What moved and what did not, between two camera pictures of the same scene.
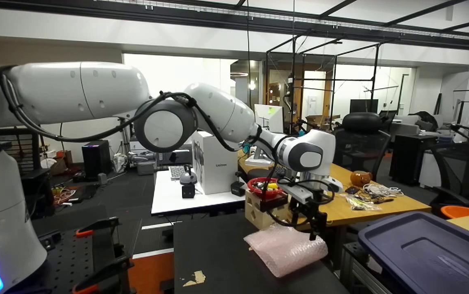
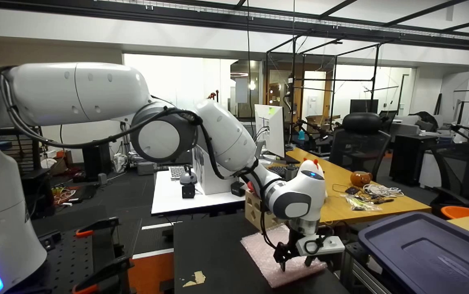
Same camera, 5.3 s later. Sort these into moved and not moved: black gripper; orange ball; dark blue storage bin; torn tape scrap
Moved: black gripper
Not moved: orange ball; dark blue storage bin; torn tape scrap
